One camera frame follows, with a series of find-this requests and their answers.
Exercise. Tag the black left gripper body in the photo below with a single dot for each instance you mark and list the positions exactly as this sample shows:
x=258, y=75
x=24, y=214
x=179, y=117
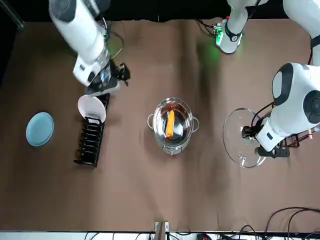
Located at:
x=256, y=131

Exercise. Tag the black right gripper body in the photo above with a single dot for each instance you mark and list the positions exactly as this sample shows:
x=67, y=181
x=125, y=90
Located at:
x=114, y=75

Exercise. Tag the glass pot lid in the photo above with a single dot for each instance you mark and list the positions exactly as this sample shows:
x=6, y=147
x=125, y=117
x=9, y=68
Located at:
x=235, y=150

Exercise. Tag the orange corn cob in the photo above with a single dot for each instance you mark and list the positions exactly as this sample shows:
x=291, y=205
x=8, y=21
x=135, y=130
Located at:
x=170, y=125

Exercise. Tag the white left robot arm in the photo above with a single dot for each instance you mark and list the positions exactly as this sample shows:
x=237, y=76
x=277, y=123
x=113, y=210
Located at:
x=295, y=82

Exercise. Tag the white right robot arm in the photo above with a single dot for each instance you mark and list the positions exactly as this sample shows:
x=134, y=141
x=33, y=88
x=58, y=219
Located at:
x=75, y=30

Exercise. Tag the pale pink plate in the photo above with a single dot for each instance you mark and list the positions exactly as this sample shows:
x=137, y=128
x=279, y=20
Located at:
x=91, y=107

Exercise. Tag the stainless steel pot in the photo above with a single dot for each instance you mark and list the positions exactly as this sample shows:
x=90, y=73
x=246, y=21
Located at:
x=160, y=117

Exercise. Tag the light blue plate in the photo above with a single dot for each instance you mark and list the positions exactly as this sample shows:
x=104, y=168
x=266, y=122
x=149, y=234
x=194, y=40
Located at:
x=40, y=128

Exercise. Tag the black dish rack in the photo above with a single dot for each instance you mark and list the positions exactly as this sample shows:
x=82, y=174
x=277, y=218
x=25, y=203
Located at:
x=87, y=145

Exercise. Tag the aluminium frame rail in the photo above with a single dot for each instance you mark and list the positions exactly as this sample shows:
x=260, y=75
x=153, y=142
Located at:
x=19, y=25

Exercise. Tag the aluminium frame post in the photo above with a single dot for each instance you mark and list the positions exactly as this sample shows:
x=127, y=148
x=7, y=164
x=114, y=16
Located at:
x=161, y=230

